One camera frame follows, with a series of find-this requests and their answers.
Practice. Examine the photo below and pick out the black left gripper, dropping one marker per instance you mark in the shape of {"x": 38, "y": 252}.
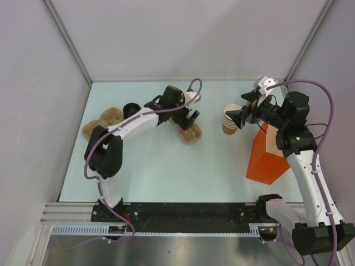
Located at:
{"x": 188, "y": 124}

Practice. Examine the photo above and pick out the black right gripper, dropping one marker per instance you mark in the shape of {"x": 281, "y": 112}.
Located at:
{"x": 254, "y": 109}

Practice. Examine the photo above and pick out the brown pulp cup carrier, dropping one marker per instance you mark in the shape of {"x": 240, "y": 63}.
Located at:
{"x": 109, "y": 117}
{"x": 189, "y": 136}

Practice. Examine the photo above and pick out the orange paper bag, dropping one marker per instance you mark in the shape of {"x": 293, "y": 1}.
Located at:
{"x": 266, "y": 163}

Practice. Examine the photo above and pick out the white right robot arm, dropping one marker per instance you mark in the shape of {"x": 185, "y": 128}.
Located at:
{"x": 321, "y": 228}

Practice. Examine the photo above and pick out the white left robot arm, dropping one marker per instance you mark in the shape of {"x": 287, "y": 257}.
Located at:
{"x": 104, "y": 153}

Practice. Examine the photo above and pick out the stacked brown paper cups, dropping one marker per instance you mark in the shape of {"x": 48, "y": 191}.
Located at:
{"x": 228, "y": 126}

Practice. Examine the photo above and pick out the black lid stack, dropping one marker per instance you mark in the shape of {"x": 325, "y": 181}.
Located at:
{"x": 130, "y": 109}

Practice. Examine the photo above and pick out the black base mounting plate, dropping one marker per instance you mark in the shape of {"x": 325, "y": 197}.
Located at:
{"x": 150, "y": 215}

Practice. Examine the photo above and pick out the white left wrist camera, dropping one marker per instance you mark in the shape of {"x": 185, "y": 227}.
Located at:
{"x": 191, "y": 98}

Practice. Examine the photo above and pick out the white slotted cable duct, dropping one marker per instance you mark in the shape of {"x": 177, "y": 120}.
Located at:
{"x": 118, "y": 230}

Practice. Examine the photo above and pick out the aluminium frame rail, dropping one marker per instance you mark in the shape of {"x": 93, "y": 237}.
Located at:
{"x": 67, "y": 213}

